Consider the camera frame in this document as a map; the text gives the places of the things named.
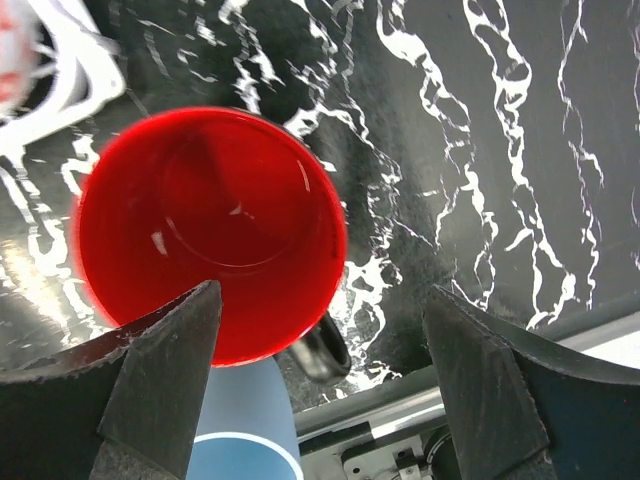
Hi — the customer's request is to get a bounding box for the light blue plastic cup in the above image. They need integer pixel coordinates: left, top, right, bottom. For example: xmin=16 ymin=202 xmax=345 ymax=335
xmin=186 ymin=357 xmax=304 ymax=480

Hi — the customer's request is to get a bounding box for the red interior black mug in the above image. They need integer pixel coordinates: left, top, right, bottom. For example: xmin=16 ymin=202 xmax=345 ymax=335
xmin=72 ymin=106 xmax=351 ymax=384

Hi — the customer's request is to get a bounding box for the black marble pattern mat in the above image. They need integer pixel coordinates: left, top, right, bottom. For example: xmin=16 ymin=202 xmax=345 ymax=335
xmin=1 ymin=1 xmax=639 ymax=411

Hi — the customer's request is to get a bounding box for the white wire dish rack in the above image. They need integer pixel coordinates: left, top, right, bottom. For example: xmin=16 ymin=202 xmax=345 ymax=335
xmin=1 ymin=1 xmax=126 ymax=154

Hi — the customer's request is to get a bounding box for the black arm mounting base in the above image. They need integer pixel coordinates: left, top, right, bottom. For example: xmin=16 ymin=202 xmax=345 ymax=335
xmin=296 ymin=297 xmax=639 ymax=479

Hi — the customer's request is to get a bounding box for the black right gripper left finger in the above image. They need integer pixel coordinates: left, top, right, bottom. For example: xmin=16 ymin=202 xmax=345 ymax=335
xmin=1 ymin=281 xmax=222 ymax=479

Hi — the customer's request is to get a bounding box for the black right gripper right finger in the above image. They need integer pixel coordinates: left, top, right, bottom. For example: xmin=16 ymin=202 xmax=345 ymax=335
xmin=424 ymin=285 xmax=639 ymax=479

